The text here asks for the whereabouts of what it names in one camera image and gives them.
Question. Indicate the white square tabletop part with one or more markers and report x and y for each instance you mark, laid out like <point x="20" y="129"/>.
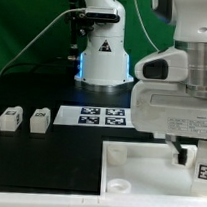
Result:
<point x="148" y="169"/>

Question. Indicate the white marker base sheet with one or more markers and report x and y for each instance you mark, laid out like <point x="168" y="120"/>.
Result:
<point x="93" y="116"/>

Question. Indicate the white front rail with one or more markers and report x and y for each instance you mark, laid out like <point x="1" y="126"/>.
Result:
<point x="40" y="200"/>

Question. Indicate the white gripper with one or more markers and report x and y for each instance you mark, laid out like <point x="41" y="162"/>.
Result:
<point x="165" y="108"/>

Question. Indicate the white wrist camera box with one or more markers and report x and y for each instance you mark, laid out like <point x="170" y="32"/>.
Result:
<point x="170" y="65"/>

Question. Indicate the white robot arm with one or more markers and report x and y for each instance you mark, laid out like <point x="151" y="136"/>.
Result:
<point x="104" y="65"/>

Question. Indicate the dark camera on base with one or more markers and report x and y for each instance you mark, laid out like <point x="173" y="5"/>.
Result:
<point x="100" y="15"/>

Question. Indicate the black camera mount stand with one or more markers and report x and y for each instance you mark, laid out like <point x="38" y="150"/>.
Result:
<point x="73" y="20"/>

